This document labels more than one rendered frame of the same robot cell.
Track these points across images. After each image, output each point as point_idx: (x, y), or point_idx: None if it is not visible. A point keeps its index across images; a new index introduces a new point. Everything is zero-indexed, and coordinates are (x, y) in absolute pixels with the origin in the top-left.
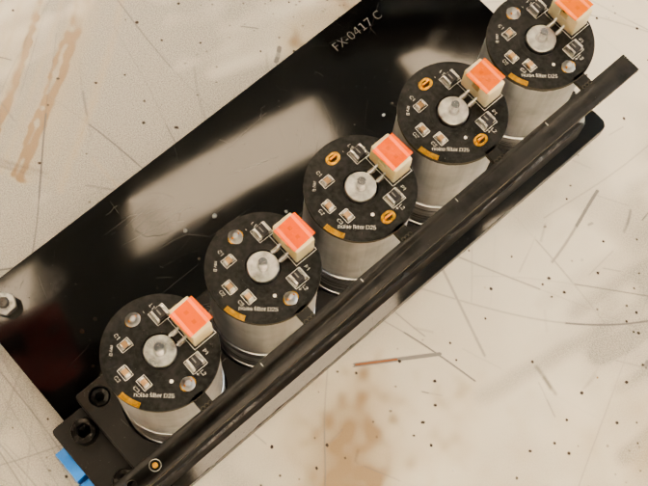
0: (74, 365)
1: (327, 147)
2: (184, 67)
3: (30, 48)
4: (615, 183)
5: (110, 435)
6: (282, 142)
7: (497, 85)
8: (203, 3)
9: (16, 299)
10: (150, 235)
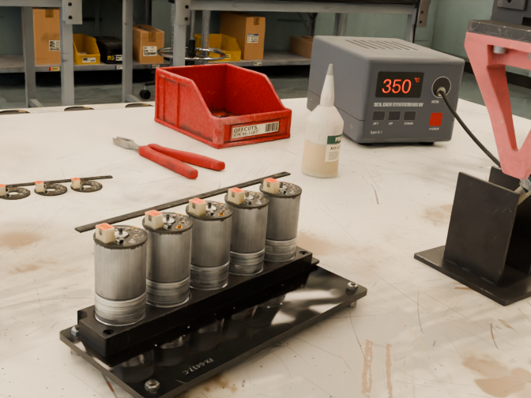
0: (317, 275)
1: (224, 216)
2: (296, 377)
3: (386, 384)
4: (54, 336)
5: (296, 245)
6: (238, 328)
7: (148, 211)
8: None
9: (348, 289)
10: (296, 302)
